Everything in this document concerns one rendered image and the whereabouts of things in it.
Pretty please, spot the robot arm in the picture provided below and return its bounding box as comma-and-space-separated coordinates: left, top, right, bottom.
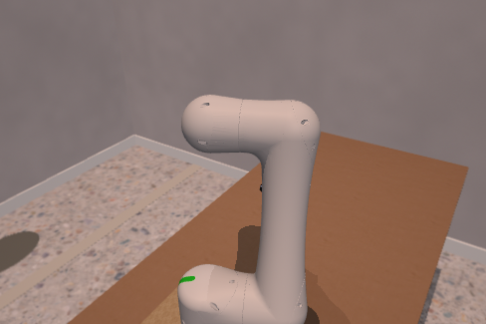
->
177, 95, 321, 324

